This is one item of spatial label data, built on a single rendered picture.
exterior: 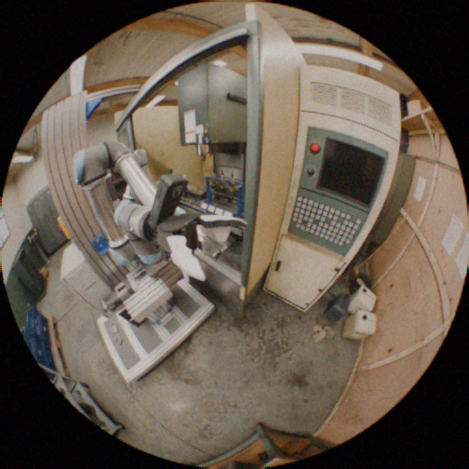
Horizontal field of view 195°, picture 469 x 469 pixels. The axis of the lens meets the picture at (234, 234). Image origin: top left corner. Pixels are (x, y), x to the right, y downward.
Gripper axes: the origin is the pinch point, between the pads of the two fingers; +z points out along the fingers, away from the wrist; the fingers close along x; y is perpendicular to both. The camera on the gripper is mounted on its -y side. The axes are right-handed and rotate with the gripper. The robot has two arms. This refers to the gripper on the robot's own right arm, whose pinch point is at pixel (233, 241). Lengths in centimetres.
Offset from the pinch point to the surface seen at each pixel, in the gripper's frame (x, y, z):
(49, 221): 92, 64, -542
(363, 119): -59, -46, 40
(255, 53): -23, -48, -6
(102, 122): -147, -187, -532
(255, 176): -29.0, -6.3, -5.1
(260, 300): -82, 136, 7
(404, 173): -174, -55, 174
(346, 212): -62, 6, 42
